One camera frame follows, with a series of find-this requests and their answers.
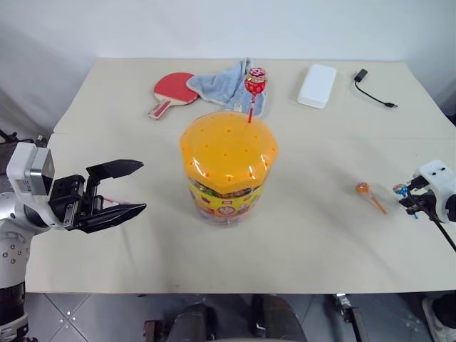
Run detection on clear printed candy jar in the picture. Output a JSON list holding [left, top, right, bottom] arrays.
[[187, 176, 265, 228]]

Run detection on light blue towel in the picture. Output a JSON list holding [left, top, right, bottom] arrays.
[[186, 57, 268, 119]]

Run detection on blue lollipop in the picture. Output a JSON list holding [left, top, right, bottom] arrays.
[[393, 182, 418, 221]]

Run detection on orange wrapped lollipop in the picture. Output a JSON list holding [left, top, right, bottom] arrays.
[[354, 182, 388, 215]]

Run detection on metal table leg with caster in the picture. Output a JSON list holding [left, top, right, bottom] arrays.
[[333, 293, 372, 342]]

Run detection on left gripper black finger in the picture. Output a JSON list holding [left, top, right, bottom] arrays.
[[76, 202, 147, 234], [85, 159, 145, 200]]

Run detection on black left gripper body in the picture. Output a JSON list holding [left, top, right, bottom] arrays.
[[48, 173, 108, 232]]

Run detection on black stand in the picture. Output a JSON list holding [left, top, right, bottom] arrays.
[[0, 128, 48, 147]]

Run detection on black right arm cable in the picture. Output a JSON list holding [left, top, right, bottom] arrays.
[[409, 190, 456, 253]]

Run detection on white rectangular box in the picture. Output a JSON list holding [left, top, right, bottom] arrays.
[[296, 63, 338, 109]]

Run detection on orange perforated jar lid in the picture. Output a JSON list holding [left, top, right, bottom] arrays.
[[179, 110, 281, 195]]

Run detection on red wrapped lollipop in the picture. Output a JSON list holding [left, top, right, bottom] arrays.
[[244, 67, 269, 124]]

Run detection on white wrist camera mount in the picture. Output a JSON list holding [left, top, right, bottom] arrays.
[[6, 141, 56, 197], [412, 160, 456, 224]]

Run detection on black adapter with cable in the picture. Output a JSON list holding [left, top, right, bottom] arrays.
[[353, 68, 399, 109]]

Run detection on reddish brown block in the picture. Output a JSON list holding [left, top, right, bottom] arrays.
[[143, 319, 165, 342]]

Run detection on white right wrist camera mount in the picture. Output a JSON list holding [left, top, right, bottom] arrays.
[[412, 160, 456, 224]]

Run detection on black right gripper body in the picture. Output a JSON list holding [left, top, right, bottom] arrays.
[[413, 187, 438, 217]]

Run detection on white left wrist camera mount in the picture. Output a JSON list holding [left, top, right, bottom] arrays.
[[6, 141, 56, 197]]

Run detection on red table tennis paddle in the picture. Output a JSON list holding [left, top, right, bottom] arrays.
[[147, 72, 199, 123]]

